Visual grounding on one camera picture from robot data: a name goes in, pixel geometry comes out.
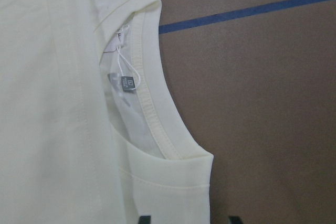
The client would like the cream long-sleeve cat shirt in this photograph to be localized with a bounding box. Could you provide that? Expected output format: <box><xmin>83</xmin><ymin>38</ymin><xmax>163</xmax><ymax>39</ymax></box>
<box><xmin>1</xmin><ymin>0</ymin><xmax>213</xmax><ymax>223</ymax></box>

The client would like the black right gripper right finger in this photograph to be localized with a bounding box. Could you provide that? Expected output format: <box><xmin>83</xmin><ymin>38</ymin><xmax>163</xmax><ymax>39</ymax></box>
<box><xmin>228</xmin><ymin>216</ymin><xmax>242</xmax><ymax>224</ymax></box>

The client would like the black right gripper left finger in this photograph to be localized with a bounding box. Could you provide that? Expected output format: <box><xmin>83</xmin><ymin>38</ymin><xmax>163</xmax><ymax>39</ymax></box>
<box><xmin>138</xmin><ymin>215</ymin><xmax>151</xmax><ymax>224</ymax></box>

